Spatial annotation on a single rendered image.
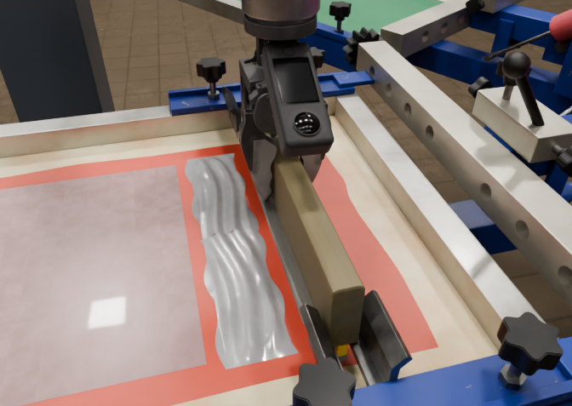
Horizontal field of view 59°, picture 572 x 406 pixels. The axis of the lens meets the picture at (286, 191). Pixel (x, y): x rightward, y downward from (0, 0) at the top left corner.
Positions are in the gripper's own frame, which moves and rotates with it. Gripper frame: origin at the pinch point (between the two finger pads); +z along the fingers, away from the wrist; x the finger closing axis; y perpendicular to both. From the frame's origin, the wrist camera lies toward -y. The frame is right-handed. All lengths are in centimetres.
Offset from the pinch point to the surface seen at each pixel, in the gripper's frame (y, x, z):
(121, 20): 382, 38, 101
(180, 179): 13.3, 11.8, 5.4
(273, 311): -13.1, 4.7, 4.6
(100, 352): -13.2, 21.7, 5.3
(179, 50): 306, -2, 101
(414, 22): 41, -36, -3
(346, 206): 1.7, -8.6, 5.4
